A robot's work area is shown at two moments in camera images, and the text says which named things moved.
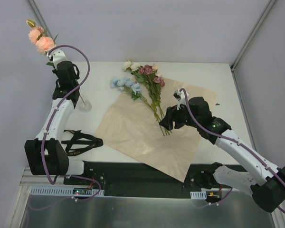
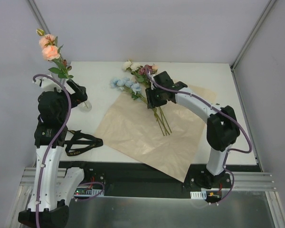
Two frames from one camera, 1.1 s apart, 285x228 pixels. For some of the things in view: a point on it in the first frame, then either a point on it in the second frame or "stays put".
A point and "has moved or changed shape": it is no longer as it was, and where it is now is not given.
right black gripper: [175, 116] to [152, 99]
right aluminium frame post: [270, 5] stays put
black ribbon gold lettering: [80, 143] stays put
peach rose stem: [38, 36] has moved or changed shape
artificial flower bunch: [147, 83] stays put
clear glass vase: [85, 106] stays put
